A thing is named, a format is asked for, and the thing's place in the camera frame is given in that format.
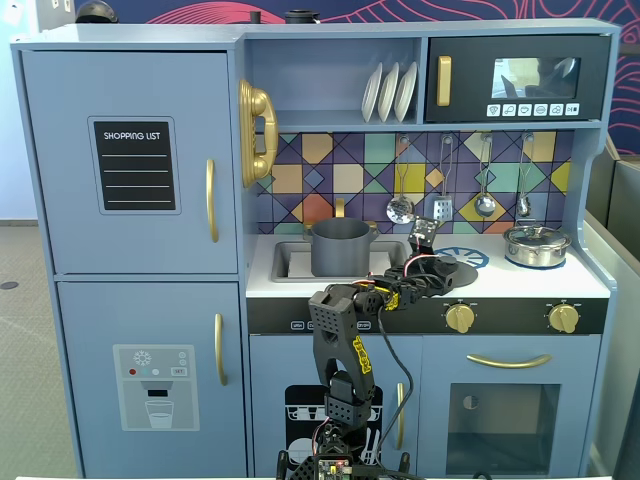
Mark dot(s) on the blue oven door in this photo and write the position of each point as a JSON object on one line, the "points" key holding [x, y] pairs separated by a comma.
{"points": [[575, 360]]}

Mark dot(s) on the steel ladle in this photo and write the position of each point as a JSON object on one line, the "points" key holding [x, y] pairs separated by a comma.
{"points": [[485, 205]]}

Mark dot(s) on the gold stove knob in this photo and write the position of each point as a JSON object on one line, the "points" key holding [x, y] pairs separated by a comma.
{"points": [[460, 318], [564, 318]]}

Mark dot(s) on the blue fridge door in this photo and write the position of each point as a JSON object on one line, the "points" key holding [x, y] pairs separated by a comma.
{"points": [[60, 200]]}

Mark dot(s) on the steel slotted spatula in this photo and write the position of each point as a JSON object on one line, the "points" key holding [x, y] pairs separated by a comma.
{"points": [[443, 209]]}

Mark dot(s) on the blue toy kitchen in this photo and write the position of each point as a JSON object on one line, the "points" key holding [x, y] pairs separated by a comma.
{"points": [[160, 37]]}

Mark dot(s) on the robot controller board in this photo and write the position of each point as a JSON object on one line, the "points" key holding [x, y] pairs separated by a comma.
{"points": [[332, 470]]}

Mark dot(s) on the black microwave door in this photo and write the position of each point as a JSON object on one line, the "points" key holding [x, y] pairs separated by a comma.
{"points": [[465, 80]]}

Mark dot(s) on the dark gray round lid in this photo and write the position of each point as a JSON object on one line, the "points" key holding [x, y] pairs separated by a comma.
{"points": [[467, 275]]}

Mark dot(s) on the steel pot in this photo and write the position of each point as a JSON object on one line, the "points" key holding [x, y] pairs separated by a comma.
{"points": [[535, 255]]}

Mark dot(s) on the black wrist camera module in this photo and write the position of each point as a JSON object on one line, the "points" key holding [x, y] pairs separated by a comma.
{"points": [[425, 230]]}

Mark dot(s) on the steel skimmer spoon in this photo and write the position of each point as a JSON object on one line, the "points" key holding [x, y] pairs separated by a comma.
{"points": [[400, 210]]}

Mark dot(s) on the gold faucet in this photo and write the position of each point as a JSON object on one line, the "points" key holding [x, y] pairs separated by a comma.
{"points": [[340, 207]]}

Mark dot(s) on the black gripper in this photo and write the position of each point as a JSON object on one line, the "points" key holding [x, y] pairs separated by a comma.
{"points": [[441, 274]]}

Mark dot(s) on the gray cooking pot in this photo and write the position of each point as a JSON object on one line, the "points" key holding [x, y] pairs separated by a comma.
{"points": [[340, 250]]}

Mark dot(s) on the blue dishwasher door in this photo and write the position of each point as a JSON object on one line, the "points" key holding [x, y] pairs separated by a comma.
{"points": [[265, 360]]}

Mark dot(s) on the gray sink basin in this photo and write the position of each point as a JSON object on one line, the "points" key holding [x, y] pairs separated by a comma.
{"points": [[292, 250]]}

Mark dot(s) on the black domed object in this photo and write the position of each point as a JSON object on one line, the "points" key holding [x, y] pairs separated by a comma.
{"points": [[97, 12]]}

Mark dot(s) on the black round container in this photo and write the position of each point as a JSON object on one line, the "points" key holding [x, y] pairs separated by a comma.
{"points": [[301, 17]]}

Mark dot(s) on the ice dispenser decal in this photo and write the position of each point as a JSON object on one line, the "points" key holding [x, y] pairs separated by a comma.
{"points": [[155, 405]]}

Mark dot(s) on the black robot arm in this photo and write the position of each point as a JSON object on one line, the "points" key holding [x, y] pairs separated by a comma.
{"points": [[332, 340]]}

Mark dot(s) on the black floor socket cover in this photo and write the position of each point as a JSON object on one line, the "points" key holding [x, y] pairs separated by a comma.
{"points": [[9, 285]]}

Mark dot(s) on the gold toy telephone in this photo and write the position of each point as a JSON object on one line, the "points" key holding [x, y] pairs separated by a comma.
{"points": [[257, 100]]}

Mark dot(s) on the shopping list chalkboard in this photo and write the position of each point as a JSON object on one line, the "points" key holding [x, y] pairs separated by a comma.
{"points": [[135, 170]]}

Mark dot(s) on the blue freezer door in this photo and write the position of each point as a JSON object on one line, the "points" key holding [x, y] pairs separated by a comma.
{"points": [[90, 310]]}

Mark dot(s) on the white plate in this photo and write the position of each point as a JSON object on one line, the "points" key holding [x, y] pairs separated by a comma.
{"points": [[371, 95], [406, 92], [387, 92]]}

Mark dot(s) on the small black cylinder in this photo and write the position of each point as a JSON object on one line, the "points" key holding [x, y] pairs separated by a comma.
{"points": [[255, 17]]}

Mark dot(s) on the steel pot lid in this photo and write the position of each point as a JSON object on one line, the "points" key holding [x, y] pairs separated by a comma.
{"points": [[537, 234]]}

